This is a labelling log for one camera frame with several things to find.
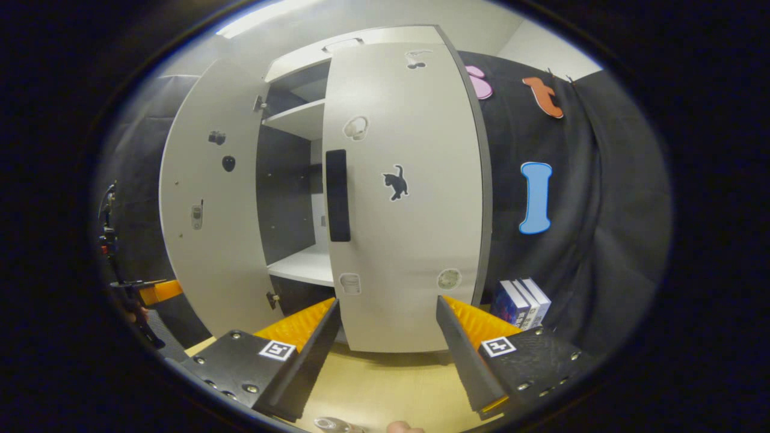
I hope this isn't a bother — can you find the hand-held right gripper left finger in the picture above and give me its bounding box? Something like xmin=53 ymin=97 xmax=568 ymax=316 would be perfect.
xmin=180 ymin=298 xmax=342 ymax=423

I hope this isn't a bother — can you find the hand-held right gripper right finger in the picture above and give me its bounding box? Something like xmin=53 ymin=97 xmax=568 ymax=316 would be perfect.
xmin=434 ymin=295 xmax=596 ymax=422

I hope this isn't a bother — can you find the clear plastic bottle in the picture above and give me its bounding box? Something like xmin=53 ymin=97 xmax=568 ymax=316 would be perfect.
xmin=313 ymin=416 xmax=366 ymax=433

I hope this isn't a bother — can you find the white cabinet door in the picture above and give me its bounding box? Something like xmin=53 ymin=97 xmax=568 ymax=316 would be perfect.
xmin=158 ymin=58 xmax=285 ymax=339
xmin=322 ymin=41 xmax=494 ymax=354

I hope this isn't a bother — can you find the white and grey cabinet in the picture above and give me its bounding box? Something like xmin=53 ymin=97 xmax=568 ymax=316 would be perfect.
xmin=253 ymin=24 xmax=495 ymax=319

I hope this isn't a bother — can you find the white cabinet shelf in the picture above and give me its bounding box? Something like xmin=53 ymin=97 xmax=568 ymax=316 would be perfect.
xmin=262 ymin=98 xmax=327 ymax=141

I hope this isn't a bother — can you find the white cabinet drawer front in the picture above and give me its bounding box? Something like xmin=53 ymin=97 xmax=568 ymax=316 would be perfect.
xmin=263 ymin=25 xmax=446 ymax=84

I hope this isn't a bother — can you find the grey book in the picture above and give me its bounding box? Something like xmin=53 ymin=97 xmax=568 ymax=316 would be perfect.
xmin=511 ymin=279 xmax=542 ymax=330

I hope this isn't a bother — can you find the black door handle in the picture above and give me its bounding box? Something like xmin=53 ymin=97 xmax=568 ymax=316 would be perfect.
xmin=325 ymin=149 xmax=352 ymax=243

